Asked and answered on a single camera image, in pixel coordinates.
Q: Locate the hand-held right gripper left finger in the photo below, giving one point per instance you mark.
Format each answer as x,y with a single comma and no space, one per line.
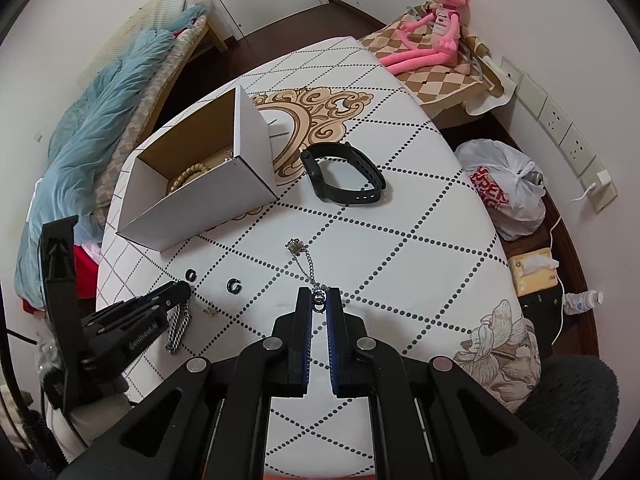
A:
300,350

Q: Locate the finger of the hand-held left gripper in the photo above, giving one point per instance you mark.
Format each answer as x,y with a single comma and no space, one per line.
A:
172,303
162,291

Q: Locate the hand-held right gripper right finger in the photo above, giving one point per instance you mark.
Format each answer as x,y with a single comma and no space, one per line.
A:
333,355

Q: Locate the white cardboard box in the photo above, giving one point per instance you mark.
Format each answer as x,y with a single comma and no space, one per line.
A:
200,215

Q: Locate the small gold trinket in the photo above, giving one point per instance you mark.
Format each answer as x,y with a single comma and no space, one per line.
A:
209,311

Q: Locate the red cloth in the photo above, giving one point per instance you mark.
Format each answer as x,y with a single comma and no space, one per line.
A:
86,266

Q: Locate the light blue blanket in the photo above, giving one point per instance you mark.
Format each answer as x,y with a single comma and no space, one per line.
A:
85,150

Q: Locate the white patterned tablecloth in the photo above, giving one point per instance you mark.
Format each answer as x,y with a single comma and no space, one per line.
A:
400,200

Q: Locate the black wrist band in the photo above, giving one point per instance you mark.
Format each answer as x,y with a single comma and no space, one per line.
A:
315,171

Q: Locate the yellow tissue box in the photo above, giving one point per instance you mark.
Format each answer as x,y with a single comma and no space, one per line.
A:
530,276

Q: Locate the white plastic bag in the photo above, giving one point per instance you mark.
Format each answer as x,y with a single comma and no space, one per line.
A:
505,200

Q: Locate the grey fluffy stool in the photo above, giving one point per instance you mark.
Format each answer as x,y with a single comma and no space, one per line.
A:
570,400

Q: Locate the small white bottle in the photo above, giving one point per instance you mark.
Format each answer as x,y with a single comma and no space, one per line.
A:
580,303

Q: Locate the checkered brown pillow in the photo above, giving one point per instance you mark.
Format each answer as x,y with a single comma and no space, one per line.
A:
440,87

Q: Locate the white charger plug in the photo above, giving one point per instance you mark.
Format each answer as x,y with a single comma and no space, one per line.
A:
603,180

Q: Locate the pink plush toy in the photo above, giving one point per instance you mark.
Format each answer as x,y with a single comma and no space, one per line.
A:
440,35

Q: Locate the white wall socket plate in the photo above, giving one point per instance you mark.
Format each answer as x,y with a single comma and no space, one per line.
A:
602,200
532,96
554,118
576,146
510,73

